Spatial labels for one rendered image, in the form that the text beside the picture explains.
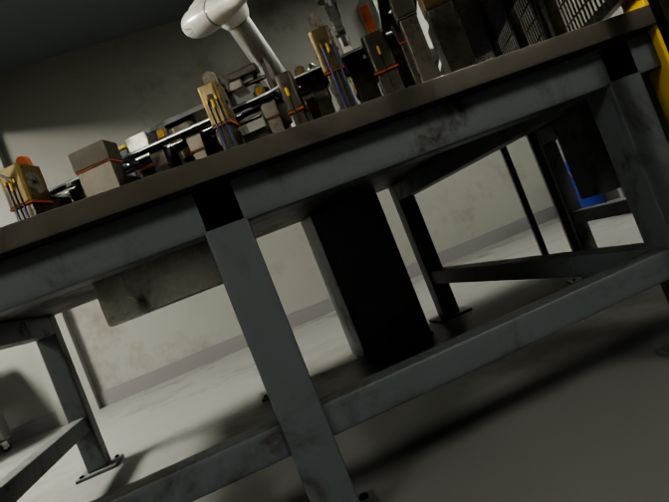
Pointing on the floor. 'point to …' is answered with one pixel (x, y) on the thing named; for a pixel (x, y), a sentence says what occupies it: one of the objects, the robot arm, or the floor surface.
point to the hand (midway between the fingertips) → (347, 49)
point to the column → (365, 276)
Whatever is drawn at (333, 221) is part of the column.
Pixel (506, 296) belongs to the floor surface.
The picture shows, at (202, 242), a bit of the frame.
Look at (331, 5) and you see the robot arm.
